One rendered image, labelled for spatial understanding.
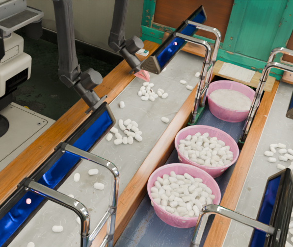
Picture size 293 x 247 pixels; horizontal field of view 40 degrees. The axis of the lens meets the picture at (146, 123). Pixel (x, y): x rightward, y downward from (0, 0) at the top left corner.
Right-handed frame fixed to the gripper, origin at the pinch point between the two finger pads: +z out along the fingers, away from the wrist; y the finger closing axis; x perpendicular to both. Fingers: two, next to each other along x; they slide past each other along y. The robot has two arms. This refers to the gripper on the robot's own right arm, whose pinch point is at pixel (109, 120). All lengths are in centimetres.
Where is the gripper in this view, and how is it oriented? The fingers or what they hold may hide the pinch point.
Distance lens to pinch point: 165.3
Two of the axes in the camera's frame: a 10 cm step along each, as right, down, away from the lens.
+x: -6.9, 3.7, 6.2
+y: 4.0, -5.2, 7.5
